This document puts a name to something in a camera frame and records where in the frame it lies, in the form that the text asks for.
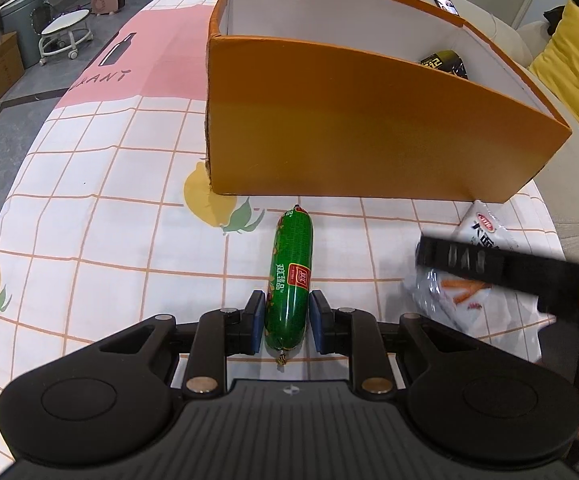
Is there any white snack packet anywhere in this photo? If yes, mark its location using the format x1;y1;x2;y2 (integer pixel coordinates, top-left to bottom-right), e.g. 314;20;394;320
402;200;558;364

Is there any grey plant pot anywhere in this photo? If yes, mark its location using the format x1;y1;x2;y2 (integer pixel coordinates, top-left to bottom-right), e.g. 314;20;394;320
0;0;53;69

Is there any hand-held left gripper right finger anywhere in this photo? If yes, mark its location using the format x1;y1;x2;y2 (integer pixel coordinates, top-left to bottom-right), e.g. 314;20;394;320
308;290;476;395

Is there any beige sofa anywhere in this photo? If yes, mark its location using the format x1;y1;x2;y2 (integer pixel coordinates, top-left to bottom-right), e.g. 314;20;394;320
389;0;579;272

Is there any orange cardboard box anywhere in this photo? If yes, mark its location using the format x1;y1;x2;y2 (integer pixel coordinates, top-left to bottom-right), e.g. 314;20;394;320
204;0;573;205

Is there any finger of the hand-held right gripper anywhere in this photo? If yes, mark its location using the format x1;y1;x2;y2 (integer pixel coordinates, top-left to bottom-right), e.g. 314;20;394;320
414;232;579;292

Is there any yellow cushion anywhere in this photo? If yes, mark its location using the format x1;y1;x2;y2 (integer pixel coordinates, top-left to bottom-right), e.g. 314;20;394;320
528;0;579;129

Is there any black yellow snack packet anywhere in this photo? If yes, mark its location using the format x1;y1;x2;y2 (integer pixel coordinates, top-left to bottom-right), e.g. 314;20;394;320
418;50;469;81

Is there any green sausage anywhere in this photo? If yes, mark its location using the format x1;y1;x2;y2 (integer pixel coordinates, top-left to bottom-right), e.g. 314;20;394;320
264;205;315;374

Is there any white wheeled stool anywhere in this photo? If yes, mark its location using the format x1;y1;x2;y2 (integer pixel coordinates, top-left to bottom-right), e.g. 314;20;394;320
38;9;94;66

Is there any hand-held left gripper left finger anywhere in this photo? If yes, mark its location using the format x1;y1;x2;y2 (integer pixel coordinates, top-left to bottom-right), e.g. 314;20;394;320
96;290;267;396

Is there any dark cloth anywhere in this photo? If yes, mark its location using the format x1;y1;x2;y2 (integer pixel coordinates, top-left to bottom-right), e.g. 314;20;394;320
543;0;579;37

